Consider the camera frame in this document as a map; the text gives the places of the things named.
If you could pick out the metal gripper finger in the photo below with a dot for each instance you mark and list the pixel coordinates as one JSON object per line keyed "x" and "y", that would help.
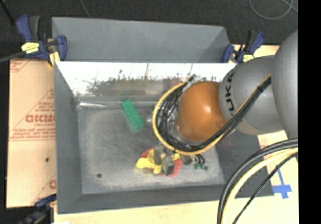
{"x": 169, "y": 167}
{"x": 157, "y": 155}

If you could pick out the yellow toy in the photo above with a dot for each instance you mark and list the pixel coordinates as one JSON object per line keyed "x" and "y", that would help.
{"x": 145, "y": 162}

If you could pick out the dark green flat block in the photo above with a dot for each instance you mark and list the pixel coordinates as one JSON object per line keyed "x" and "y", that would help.
{"x": 132, "y": 115}

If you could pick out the grey metal bin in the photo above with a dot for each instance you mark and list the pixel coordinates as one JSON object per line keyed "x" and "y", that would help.
{"x": 110, "y": 147}

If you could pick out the brown cardboard board, red print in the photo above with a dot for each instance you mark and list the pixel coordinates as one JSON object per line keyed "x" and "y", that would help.
{"x": 30, "y": 107}

